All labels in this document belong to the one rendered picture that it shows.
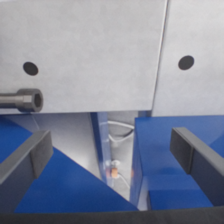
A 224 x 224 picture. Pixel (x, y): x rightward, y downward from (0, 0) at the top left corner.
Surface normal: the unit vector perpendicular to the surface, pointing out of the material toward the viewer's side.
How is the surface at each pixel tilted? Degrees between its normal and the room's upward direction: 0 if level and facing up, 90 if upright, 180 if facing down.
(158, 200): 90
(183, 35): 0
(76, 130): 0
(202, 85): 0
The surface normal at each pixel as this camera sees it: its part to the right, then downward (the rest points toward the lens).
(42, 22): -0.01, 0.65
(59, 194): -0.04, -0.76
